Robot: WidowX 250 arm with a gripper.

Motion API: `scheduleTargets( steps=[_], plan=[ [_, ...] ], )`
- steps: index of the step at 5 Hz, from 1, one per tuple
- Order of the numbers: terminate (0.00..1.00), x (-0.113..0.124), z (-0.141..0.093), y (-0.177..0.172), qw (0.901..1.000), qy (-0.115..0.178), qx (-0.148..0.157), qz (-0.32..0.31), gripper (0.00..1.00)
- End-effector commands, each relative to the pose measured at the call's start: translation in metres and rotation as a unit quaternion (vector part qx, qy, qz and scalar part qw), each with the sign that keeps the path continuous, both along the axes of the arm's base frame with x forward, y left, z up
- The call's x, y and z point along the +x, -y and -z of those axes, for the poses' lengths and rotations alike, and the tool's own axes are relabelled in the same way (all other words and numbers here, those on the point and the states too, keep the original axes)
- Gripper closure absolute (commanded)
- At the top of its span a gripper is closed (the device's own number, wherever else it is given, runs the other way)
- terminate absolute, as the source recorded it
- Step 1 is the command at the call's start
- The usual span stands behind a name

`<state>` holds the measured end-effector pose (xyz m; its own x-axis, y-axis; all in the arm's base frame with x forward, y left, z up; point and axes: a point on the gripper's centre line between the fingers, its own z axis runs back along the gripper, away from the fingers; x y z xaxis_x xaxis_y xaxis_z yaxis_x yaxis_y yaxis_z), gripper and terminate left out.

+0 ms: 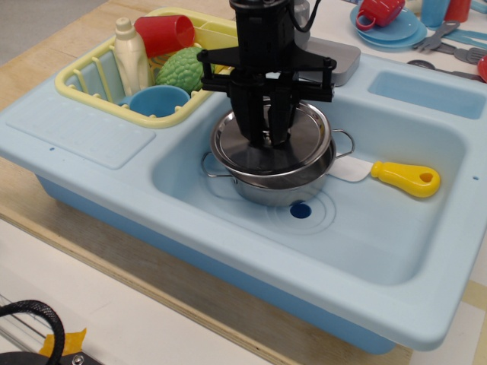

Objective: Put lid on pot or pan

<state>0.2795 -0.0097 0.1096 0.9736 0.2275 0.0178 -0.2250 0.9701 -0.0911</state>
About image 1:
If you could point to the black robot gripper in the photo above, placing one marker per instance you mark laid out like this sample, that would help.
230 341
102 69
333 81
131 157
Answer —
265 44

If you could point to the stainless steel pot lid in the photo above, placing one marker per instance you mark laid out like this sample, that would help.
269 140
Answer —
304 129

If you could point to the yellow dish drying rack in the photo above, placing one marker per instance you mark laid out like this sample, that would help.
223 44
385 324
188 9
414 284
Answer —
94 80

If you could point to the green toy vegetable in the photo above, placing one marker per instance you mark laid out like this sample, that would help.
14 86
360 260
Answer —
182 70

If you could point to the blue plastic cup in rack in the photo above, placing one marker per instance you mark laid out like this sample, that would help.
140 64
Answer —
158 101

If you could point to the red plastic cup in rack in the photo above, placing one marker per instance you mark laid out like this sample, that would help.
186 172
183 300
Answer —
165 34

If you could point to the cream toy bottle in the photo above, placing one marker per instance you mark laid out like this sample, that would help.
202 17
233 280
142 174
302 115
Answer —
131 58

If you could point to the red mug on plates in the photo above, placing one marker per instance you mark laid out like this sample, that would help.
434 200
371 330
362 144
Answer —
377 13

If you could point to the dark grey toy ladle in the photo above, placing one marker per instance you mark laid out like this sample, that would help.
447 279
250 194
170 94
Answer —
424 64

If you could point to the blue plastic plate stack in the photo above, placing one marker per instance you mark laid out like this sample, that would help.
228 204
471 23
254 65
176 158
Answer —
405 31

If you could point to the grey toy fork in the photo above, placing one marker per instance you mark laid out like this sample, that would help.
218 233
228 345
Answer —
434 41

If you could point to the blue toy utensil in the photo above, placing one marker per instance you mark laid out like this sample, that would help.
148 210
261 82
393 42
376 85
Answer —
468 37

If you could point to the grey toy spatula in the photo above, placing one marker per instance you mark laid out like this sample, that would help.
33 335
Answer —
471 56

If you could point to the red plastic cup at back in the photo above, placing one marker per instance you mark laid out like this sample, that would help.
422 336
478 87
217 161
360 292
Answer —
458 10

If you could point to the light blue toy sink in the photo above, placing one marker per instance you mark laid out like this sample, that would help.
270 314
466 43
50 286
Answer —
362 260

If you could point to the yellow tape piece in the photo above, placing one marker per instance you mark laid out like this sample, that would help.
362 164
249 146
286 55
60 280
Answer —
72 345

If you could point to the yellow handled toy knife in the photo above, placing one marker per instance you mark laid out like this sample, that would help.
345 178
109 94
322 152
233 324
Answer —
418 181

